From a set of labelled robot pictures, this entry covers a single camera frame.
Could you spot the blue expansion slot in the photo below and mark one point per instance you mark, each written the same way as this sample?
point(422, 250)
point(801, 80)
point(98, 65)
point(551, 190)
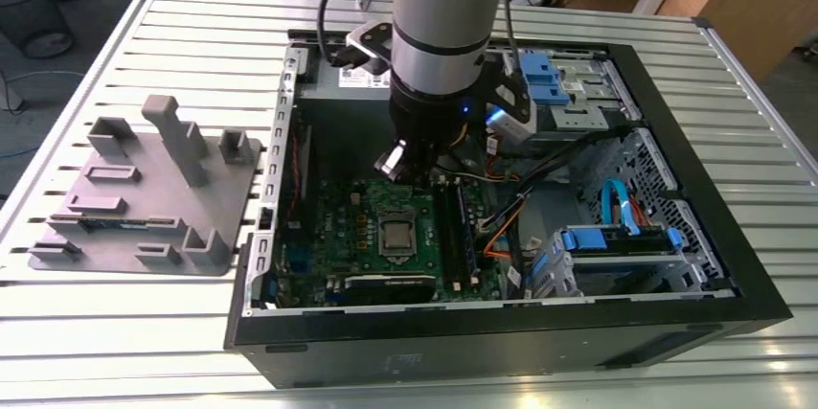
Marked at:
point(299, 258)

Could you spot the silver CPU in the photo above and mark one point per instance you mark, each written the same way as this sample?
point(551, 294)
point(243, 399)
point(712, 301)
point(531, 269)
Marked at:
point(399, 235)

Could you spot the hard disk in blue carrier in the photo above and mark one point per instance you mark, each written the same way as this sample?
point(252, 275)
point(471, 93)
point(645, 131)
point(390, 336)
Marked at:
point(585, 239)

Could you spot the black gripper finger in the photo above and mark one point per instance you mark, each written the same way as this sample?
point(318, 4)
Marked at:
point(393, 162)
point(427, 165)

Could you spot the green motherboard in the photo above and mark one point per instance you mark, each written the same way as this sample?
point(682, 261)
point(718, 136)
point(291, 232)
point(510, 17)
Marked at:
point(345, 246)

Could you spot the silver drive cage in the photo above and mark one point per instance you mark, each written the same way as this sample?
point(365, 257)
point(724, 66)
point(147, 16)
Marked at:
point(575, 121)

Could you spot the grey camera on black bracket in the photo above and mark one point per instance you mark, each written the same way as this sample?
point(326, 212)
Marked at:
point(371, 38)

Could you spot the silver camera on black bracket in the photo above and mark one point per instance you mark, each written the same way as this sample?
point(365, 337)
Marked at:
point(511, 129)

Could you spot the black graphics card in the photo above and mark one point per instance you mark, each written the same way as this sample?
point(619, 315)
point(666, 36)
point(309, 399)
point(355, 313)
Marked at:
point(390, 284)

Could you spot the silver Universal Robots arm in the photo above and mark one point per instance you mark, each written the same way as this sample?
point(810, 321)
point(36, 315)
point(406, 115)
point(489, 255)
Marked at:
point(441, 21)

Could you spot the grey power supply unit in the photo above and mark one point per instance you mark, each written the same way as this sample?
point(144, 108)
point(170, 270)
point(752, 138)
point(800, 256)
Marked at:
point(339, 121)

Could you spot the green RAM stick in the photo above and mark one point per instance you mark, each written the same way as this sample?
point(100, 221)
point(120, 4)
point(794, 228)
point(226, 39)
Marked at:
point(108, 225)

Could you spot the black PC case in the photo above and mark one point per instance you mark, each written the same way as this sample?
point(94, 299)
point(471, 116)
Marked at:
point(511, 347)

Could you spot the black RAM slot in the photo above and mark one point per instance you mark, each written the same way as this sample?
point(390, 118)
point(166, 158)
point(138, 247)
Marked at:
point(447, 232)
point(466, 232)

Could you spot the grey parts rack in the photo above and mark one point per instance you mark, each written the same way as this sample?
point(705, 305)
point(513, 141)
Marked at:
point(236, 198)

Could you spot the wooden cabinet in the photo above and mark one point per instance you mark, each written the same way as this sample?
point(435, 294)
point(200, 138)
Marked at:
point(761, 6)

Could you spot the silver disk bay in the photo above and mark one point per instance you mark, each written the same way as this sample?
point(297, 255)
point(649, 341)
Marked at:
point(639, 270)

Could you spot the blue drive carrier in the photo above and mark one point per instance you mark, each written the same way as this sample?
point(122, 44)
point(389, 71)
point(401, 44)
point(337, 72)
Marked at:
point(550, 88)

